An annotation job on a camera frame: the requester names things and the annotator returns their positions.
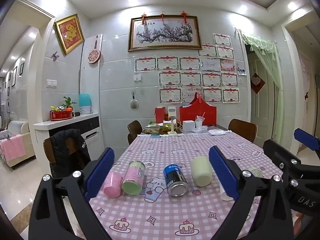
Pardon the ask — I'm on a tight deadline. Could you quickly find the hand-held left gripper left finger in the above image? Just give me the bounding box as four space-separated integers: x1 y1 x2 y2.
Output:
29 147 115 240

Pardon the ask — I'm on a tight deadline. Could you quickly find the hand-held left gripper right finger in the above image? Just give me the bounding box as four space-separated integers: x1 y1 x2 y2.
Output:
209 145 292 240

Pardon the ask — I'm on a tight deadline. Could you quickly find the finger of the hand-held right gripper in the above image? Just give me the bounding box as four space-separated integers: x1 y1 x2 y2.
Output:
293 128 320 152
262 139 302 172

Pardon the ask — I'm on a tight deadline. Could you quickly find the pink plastic cup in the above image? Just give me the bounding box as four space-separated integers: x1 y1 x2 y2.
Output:
103 172 123 197

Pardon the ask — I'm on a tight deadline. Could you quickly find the cream plastic cup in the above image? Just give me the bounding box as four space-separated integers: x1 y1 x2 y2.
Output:
191 156 213 187

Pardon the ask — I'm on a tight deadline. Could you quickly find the white paper cup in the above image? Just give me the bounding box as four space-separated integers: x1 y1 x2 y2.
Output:
219 180 234 202

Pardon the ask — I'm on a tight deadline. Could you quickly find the small pale green cup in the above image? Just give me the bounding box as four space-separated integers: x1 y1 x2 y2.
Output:
247 166 263 179

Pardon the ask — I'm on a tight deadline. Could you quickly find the pink and green tumbler cup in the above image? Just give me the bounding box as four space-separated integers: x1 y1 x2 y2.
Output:
122 160 146 195

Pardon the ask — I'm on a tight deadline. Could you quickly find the white cup with straw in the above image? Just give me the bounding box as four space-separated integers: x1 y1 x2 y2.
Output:
195 115 206 131

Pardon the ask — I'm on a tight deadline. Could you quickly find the black jacket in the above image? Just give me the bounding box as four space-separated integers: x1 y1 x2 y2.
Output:
49 129 91 178

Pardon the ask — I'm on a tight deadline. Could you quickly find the brown wooden chair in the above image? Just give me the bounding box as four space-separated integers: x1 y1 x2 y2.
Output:
43 131 87 178
127 120 143 145
228 119 258 143

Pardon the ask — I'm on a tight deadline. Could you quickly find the blue metal can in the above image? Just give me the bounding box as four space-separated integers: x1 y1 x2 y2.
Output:
163 164 188 197

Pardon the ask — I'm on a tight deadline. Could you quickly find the white door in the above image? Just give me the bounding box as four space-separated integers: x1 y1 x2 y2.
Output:
250 54 278 130

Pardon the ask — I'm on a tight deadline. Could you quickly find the white and black counter cabinet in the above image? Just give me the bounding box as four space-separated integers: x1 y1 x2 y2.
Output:
33 113 104 157

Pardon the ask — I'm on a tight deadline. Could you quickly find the white square box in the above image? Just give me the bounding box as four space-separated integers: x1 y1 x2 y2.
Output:
182 120 195 132

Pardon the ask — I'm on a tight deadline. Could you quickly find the red gift bag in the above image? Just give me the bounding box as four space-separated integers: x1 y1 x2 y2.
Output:
179 92 217 127

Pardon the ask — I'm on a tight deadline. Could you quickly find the red tray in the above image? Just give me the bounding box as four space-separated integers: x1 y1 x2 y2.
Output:
49 110 73 121

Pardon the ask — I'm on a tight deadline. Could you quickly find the teal humidifier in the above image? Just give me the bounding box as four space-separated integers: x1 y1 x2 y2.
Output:
79 93 91 114

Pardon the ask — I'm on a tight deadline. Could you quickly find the red diamond door decoration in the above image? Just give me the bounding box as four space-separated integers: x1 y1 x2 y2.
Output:
251 72 265 94

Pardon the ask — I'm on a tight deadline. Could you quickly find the pink checked tablecloth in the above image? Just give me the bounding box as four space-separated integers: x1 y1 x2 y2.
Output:
88 130 284 240

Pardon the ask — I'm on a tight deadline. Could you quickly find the small potted plant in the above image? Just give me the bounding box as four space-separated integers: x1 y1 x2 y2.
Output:
62 96 77 112

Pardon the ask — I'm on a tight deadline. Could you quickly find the hanging brush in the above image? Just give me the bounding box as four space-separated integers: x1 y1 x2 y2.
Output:
130 92 139 110

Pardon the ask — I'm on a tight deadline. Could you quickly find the white desk stand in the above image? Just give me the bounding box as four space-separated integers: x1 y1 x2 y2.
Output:
167 106 178 137

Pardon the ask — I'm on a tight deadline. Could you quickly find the red canister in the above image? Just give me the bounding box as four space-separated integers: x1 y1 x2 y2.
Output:
155 107 166 124

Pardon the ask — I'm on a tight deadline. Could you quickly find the beige sofa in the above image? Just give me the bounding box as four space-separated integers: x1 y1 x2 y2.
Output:
0 121 36 168

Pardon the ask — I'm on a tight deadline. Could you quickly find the pink blanket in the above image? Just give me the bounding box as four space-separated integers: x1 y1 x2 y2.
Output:
0 134 27 163

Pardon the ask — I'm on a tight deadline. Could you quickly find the green lace curtain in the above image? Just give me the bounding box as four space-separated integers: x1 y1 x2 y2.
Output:
241 32 285 143

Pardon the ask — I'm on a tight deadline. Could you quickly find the gold framed red picture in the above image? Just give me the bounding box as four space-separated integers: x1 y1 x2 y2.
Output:
54 14 85 55

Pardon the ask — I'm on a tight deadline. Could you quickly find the framed plum blossom painting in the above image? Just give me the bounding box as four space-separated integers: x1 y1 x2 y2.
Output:
128 15 202 52

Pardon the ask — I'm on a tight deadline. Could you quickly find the group of wall certificates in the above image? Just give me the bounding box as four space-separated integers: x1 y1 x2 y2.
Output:
134 32 242 104

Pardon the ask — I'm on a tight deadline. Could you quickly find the round pink wall ornament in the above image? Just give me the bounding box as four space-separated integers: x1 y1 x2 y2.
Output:
87 36 102 64

